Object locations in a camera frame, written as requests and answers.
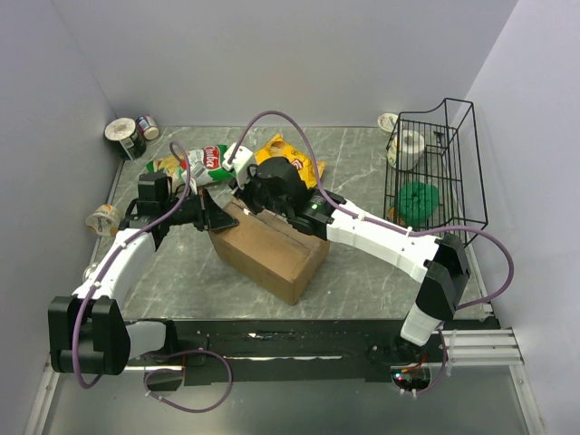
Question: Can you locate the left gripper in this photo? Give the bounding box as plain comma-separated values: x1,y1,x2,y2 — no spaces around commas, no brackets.
161,188,238,232

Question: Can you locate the brown cardboard box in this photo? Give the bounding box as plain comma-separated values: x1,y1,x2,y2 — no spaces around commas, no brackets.
209,199,330,305

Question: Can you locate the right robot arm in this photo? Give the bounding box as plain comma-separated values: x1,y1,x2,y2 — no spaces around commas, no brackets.
223,156,470,362

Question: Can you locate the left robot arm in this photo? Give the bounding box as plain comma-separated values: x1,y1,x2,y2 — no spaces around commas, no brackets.
48,172,239,375

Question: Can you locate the yellow Lays chips bag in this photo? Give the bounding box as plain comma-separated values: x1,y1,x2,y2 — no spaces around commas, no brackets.
255,133,326,188

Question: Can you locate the green Chuba chips bag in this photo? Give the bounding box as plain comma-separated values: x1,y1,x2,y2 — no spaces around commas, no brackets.
145,144,233,191

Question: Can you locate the orange white cup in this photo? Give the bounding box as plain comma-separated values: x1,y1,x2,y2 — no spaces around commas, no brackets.
85,204,121,237

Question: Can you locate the dark cup white lid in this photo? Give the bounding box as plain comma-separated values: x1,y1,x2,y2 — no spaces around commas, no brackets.
104,118,146,160

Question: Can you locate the blue white can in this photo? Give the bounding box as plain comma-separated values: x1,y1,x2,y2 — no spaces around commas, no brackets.
135,114,160,140

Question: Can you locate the white cup behind basket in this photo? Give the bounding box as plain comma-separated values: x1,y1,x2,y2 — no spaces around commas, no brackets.
377,112,399,134

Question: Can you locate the white cup in basket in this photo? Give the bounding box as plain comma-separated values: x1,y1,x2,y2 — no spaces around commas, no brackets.
387,130,425,171

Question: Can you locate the green object in basket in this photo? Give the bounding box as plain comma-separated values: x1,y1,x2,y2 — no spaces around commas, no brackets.
388,181,440,227

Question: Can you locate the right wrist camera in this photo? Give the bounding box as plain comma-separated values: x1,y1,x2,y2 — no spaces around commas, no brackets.
221,142,256,189

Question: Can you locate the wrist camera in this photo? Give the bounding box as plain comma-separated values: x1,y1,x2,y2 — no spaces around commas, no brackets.
138,171,172,203
221,142,256,189

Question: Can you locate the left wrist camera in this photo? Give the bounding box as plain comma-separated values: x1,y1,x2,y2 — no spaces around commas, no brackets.
138,171,172,203

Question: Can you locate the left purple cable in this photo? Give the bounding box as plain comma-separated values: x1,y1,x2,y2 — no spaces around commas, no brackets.
71,140,192,391

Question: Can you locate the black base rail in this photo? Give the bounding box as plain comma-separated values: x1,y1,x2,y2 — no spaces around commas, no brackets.
124,318,499,387

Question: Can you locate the black wire basket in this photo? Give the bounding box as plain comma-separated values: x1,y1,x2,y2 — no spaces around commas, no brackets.
377,97,488,231

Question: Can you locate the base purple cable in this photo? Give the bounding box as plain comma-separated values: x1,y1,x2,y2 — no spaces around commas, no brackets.
143,348,234,414

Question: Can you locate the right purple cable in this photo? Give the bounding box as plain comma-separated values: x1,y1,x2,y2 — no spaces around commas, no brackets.
221,110,515,394

